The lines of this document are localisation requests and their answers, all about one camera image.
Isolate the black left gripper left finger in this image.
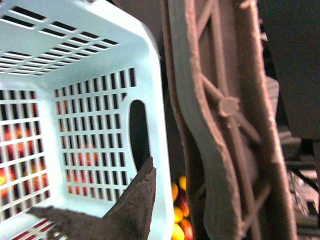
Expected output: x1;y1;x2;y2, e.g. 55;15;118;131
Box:
26;206;104;240

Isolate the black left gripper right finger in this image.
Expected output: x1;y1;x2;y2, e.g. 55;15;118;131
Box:
102;157;157;240

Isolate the light blue plastic basket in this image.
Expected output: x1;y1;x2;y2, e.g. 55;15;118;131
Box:
0;0;174;240

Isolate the brown basket handle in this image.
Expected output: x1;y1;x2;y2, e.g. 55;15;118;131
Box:
160;0;298;240

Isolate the red mango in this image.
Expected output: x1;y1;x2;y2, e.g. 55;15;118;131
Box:
179;218;194;240
176;190;190;218

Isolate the yellow mango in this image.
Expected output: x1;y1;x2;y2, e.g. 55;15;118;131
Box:
171;223;185;240
173;206;184;224

